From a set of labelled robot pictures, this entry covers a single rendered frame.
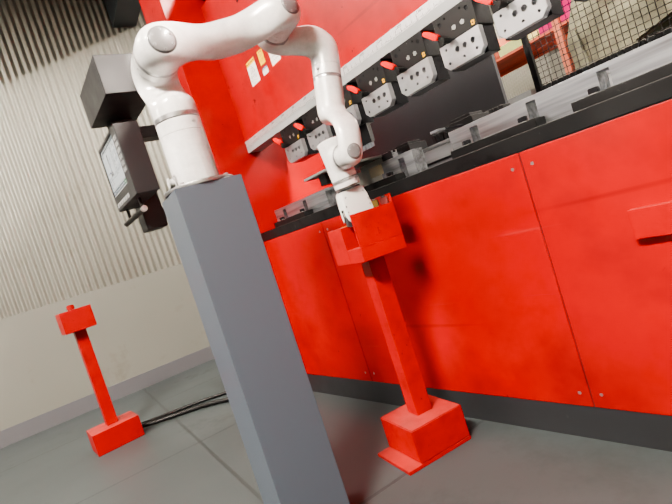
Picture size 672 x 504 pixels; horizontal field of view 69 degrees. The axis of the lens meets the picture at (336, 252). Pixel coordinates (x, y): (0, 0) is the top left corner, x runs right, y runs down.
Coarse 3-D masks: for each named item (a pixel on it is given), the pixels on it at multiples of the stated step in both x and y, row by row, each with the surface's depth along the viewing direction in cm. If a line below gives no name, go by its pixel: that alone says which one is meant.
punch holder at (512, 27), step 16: (496, 0) 135; (512, 0) 132; (528, 0) 128; (544, 0) 125; (496, 16) 136; (512, 16) 132; (528, 16) 129; (544, 16) 127; (512, 32) 134; (528, 32) 137
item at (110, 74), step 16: (96, 64) 239; (112, 64) 243; (128, 64) 247; (96, 80) 245; (112, 80) 242; (128, 80) 246; (80, 96) 278; (96, 96) 253; (112, 96) 244; (128, 96) 251; (96, 112) 261; (112, 112) 265; (128, 112) 273; (160, 208) 285; (144, 224) 282; (160, 224) 284
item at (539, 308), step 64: (640, 128) 107; (448, 192) 152; (512, 192) 135; (576, 192) 122; (640, 192) 111; (320, 256) 217; (384, 256) 184; (448, 256) 160; (512, 256) 141; (576, 256) 126; (640, 256) 114; (320, 320) 232; (448, 320) 168; (512, 320) 147; (576, 320) 131; (640, 320) 119; (320, 384) 250; (384, 384) 207; (448, 384) 177; (512, 384) 154; (576, 384) 137; (640, 384) 123
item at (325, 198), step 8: (320, 192) 224; (328, 192) 222; (304, 200) 237; (312, 200) 231; (320, 200) 226; (328, 200) 221; (336, 200) 224; (280, 208) 255; (288, 208) 249; (296, 208) 243; (304, 208) 238; (312, 208) 232; (320, 208) 227; (280, 216) 257; (288, 216) 251
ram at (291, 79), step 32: (224, 0) 239; (256, 0) 219; (320, 0) 188; (352, 0) 175; (384, 0) 164; (416, 0) 155; (448, 0) 146; (352, 32) 180; (384, 32) 168; (416, 32) 158; (224, 64) 256; (256, 64) 233; (288, 64) 214; (256, 96) 241; (288, 96) 221; (256, 128) 249
